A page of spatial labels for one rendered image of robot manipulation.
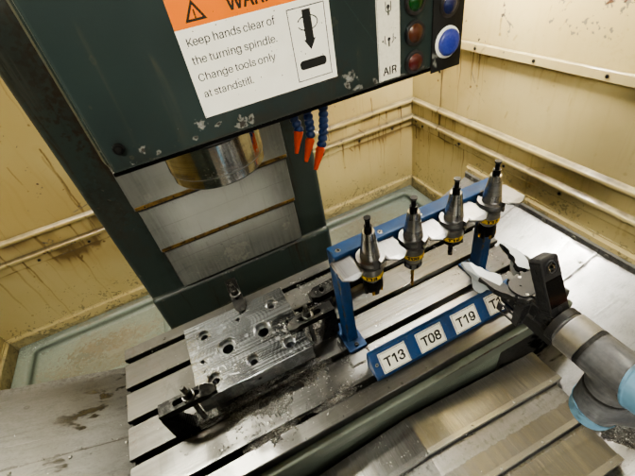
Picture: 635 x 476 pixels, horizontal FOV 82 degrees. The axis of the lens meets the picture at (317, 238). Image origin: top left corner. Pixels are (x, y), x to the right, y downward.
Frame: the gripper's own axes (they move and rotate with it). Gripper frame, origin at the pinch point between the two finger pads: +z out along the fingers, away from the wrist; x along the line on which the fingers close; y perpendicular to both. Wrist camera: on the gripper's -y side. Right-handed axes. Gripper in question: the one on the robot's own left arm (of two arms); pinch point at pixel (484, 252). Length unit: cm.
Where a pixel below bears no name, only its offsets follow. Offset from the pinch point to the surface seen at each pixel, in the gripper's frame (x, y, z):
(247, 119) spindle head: -41, -43, 0
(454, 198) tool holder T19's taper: -1.1, -9.1, 9.4
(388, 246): -16.7, -2.2, 10.9
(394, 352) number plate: -21.4, 24.5, 1.7
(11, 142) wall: -97, -18, 102
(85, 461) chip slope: -109, 50, 29
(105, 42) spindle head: -51, -53, 0
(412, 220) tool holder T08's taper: -12.0, -8.5, 9.0
